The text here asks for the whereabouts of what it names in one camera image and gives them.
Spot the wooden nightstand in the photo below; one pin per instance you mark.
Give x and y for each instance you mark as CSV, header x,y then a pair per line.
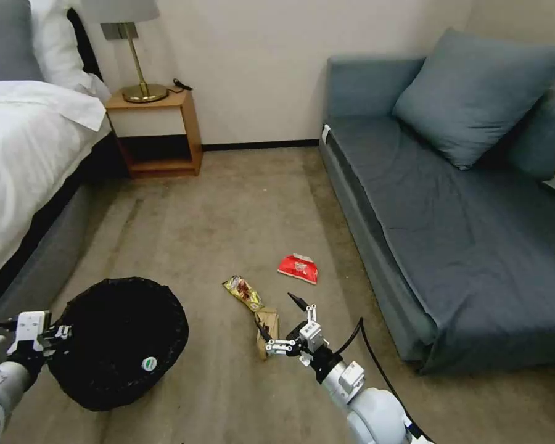
x,y
157,120

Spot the white duvet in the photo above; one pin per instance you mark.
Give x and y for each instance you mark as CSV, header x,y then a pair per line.
x,y
23,152

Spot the red snack wrapper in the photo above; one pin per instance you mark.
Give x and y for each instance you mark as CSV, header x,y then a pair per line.
x,y
300,269

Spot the blue-grey sofa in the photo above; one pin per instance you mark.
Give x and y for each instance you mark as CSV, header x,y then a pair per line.
x,y
425,240

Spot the large blue-grey cushion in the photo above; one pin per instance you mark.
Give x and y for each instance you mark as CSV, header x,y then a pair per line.
x,y
476,92

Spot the grey bed base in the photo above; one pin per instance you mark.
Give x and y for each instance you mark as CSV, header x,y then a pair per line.
x,y
46,259

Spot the black baseboard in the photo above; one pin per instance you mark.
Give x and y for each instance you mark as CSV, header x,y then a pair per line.
x,y
259,146

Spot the brown paper carton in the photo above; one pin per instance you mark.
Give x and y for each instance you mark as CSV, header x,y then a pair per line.
x,y
267,323

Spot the black round trash bin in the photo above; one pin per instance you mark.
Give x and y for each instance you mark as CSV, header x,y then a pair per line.
x,y
120,333

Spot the black headboard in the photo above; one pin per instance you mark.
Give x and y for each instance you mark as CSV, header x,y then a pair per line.
x,y
84,41

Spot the metal wall switch panel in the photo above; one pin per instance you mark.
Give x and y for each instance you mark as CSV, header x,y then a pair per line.
x,y
119,31

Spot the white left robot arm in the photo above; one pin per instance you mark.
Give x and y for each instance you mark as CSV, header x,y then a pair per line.
x,y
4,384

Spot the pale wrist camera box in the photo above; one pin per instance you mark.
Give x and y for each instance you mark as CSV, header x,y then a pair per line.
x,y
27,328
311,334

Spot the grey pillow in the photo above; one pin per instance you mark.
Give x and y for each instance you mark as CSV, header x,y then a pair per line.
x,y
7,37

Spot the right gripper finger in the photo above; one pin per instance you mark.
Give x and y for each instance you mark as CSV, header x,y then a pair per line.
x,y
311,316
277,346

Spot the white pillow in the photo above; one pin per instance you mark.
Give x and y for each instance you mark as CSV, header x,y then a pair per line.
x,y
60,51

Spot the yellow snack wrapper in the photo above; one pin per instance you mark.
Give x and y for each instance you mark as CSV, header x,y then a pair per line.
x,y
243,290

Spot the white sofa tag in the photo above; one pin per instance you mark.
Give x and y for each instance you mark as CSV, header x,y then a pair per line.
x,y
325,134

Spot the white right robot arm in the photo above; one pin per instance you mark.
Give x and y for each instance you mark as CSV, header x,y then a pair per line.
x,y
374,411

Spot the brass table lamp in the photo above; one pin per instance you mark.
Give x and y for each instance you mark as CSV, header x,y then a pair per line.
x,y
143,90

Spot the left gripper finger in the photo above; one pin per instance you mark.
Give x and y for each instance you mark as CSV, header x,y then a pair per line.
x,y
64,330
51,344

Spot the green round sticker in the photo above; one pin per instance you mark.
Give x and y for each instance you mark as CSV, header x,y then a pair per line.
x,y
150,363

